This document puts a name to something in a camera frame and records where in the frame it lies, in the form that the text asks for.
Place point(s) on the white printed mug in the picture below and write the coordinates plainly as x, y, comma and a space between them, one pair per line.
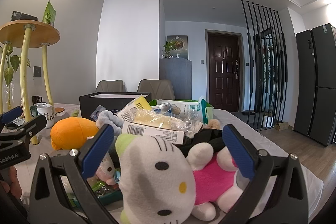
46, 113

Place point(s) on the beige plush toy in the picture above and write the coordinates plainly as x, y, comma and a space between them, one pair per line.
212, 123

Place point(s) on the white packet yellow label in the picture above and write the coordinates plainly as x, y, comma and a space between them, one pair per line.
131, 111

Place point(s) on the black bag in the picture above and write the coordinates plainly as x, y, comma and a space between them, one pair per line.
202, 138

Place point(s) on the white desktop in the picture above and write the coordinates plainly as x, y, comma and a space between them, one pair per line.
249, 127

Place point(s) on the orange plush fruit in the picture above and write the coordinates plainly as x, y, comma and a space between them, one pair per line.
71, 132

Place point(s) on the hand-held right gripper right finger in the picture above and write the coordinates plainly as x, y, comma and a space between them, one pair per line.
239, 153

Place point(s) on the round wooden stand yellow legs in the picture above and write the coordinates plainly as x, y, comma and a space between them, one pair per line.
31, 35

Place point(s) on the white orange carton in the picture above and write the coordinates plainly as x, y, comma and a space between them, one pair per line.
157, 134

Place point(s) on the clear bag yellow contents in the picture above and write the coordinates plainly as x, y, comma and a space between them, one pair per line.
155, 120

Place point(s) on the grey dining chair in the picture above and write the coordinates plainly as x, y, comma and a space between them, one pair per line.
110, 86
157, 87

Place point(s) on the small pink plush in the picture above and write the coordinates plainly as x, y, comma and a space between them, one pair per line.
105, 169

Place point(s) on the person's left hand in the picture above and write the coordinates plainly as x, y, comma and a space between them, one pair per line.
15, 184

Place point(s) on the black refrigerator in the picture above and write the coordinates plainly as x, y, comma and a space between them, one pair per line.
315, 69

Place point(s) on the blue plastic packet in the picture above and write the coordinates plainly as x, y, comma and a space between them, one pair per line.
96, 112

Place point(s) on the white blue box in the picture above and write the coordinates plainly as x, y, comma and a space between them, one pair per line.
178, 107

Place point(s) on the dark doormat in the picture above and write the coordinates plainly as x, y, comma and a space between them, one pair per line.
249, 112

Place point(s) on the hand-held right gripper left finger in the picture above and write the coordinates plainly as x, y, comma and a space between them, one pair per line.
98, 150

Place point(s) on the black pole room divider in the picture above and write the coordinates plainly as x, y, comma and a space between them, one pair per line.
249, 64

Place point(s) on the white cat plush pink dress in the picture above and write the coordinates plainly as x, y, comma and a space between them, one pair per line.
152, 179

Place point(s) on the grey fluffy plush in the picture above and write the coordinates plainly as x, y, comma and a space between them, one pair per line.
105, 121

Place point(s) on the green mug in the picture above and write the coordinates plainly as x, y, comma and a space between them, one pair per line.
33, 110

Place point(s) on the teal box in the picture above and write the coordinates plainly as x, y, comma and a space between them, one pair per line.
113, 196

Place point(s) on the dark cabinet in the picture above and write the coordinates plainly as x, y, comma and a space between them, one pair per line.
176, 77

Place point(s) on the green leafy plant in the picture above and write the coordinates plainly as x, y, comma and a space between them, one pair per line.
9, 74

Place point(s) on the dark flat box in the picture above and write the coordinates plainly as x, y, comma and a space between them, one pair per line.
23, 16

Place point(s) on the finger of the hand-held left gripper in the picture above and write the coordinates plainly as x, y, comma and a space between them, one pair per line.
11, 113
34, 123

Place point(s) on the wooden coaster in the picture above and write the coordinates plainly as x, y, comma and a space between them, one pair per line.
59, 110

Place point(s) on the small cardboard box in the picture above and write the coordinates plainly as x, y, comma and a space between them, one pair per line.
281, 126

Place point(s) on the framed picture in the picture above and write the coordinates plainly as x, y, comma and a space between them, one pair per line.
181, 44

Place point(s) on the white plant pot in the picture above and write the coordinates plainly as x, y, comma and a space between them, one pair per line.
267, 120

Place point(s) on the black mug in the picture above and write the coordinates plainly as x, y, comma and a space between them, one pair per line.
36, 100

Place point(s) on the green cardboard box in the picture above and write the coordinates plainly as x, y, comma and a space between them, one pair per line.
210, 113

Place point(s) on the black cardboard box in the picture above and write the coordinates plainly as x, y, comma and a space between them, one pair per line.
105, 104

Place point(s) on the green printed card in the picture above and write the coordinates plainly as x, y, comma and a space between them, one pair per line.
49, 15

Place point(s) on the brown door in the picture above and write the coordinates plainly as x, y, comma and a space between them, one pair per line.
223, 77

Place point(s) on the small potted plant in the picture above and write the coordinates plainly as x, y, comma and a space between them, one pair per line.
169, 47

